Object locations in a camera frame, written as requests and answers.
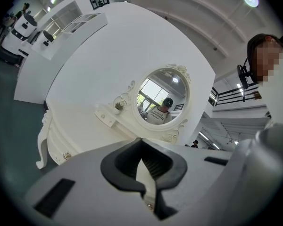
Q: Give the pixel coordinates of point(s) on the small dried flower ornament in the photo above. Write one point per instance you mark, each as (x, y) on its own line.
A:
(119, 106)

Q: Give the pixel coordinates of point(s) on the white black wheeled robot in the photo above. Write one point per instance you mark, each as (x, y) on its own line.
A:
(44, 40)
(21, 32)

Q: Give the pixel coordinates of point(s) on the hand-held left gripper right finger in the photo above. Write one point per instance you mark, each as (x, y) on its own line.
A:
(198, 171)

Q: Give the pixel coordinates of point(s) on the oval ornate white mirror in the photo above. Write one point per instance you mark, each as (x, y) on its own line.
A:
(162, 98)

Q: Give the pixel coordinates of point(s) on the black balcony railing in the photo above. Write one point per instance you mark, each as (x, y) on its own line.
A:
(226, 95)

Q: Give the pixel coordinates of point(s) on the person's face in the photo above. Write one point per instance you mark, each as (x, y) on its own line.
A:
(266, 62)

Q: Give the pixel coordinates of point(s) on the black head-mounted camera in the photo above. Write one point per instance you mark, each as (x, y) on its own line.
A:
(243, 75)

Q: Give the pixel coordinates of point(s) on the white shelving partition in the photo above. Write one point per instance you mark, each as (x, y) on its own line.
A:
(37, 79)

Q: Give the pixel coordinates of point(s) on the white dressing table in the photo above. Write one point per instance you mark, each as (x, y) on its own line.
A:
(80, 131)

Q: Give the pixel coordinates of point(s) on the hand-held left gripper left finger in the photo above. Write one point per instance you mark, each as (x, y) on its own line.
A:
(85, 185)

